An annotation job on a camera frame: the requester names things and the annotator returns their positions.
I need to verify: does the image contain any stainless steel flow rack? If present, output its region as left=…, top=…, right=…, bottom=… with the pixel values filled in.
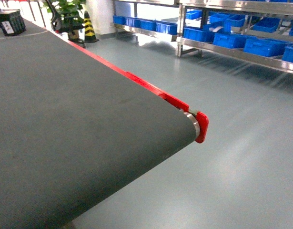
left=112, top=0, right=293, bottom=74

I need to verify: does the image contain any yellow black striped cone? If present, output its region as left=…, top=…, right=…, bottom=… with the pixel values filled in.
left=84, top=11, right=99, bottom=43

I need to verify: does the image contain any blue bin on far shelf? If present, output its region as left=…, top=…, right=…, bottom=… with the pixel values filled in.
left=213, top=33, right=257, bottom=49

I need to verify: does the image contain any green potted plant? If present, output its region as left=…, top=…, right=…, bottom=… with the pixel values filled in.
left=43, top=0, right=86, bottom=42

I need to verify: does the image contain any red conveyor side rail right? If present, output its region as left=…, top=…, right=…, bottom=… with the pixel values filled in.
left=52, top=32, right=209, bottom=144

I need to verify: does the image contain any black crate with label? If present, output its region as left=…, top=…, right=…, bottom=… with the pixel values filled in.
left=0, top=10, right=26, bottom=37

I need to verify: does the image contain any black office chair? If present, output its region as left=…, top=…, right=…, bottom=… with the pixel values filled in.
left=45, top=0, right=86, bottom=48

